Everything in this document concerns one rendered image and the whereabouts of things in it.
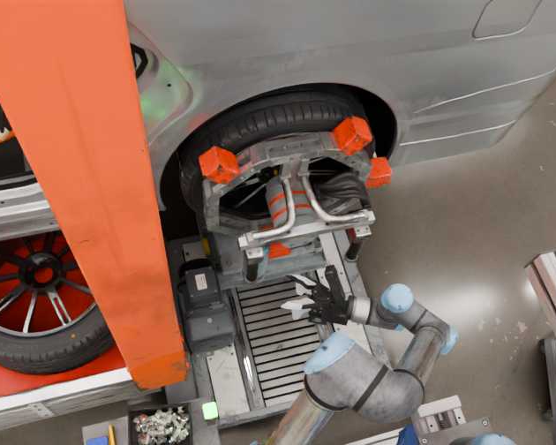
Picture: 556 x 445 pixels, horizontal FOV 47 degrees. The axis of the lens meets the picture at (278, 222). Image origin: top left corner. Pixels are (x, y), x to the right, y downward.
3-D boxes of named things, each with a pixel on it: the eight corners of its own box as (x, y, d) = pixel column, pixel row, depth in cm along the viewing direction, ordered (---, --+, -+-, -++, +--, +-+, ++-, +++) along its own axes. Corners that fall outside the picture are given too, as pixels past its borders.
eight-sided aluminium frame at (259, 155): (346, 206, 243) (378, 121, 195) (351, 222, 240) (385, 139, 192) (204, 234, 233) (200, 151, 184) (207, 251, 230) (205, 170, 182)
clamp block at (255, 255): (255, 236, 199) (256, 228, 194) (262, 262, 195) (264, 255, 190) (239, 239, 198) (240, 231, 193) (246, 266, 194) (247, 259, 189)
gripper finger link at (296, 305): (283, 326, 174) (311, 319, 179) (287, 308, 171) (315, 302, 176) (277, 319, 176) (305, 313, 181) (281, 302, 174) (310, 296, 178)
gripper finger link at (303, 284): (282, 288, 189) (306, 305, 185) (286, 272, 186) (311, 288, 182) (289, 284, 191) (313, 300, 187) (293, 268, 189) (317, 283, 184)
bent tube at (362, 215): (349, 167, 203) (355, 148, 194) (368, 221, 195) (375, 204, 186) (295, 177, 200) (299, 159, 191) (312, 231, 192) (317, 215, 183)
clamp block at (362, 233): (359, 214, 205) (363, 207, 200) (368, 240, 201) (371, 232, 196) (344, 218, 204) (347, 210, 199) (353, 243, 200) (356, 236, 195)
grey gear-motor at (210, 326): (214, 265, 281) (214, 230, 250) (236, 358, 264) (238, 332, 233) (172, 274, 278) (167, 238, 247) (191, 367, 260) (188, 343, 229)
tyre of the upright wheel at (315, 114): (335, 157, 260) (375, 42, 202) (354, 207, 251) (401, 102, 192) (173, 184, 247) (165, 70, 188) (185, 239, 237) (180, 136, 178)
